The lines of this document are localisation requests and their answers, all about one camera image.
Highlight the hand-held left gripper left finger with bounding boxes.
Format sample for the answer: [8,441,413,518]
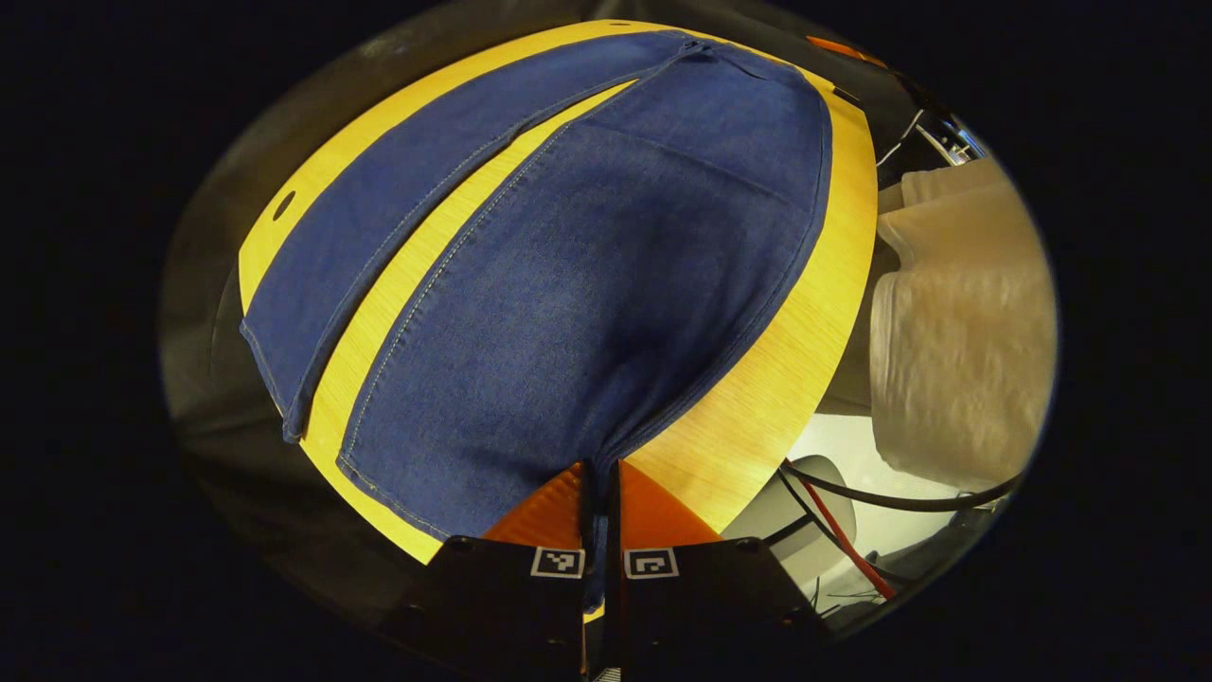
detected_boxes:
[379,461,599,678]

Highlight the light grey rounded object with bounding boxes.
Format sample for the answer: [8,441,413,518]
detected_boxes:
[722,455,859,590]

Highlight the person's beige trousers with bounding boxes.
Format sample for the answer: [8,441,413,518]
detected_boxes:
[869,156,1057,494]

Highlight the blue jeans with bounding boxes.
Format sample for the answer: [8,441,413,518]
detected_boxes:
[239,28,834,607]

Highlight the red cable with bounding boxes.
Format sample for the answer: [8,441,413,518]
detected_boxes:
[784,462,899,602]

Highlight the black cable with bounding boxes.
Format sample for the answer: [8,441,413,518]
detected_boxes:
[778,461,1025,514]

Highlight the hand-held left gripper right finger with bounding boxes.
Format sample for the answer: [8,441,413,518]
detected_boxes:
[603,459,834,678]

